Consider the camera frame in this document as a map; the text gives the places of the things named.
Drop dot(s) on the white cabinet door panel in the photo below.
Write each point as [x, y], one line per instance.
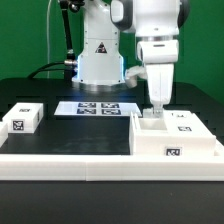
[185, 124]
[148, 113]

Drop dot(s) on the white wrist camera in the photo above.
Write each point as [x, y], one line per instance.
[132, 74]

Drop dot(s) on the white U-shaped fence frame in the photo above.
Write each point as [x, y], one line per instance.
[111, 168]

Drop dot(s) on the white fiducial marker sheet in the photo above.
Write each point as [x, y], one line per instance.
[117, 109]

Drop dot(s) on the white cabinet body box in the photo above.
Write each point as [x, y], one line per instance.
[150, 137]

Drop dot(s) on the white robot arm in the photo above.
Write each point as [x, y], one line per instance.
[155, 25]

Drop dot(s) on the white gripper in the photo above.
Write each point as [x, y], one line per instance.
[158, 58]

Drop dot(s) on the white cabinet top block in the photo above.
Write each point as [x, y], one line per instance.
[24, 117]

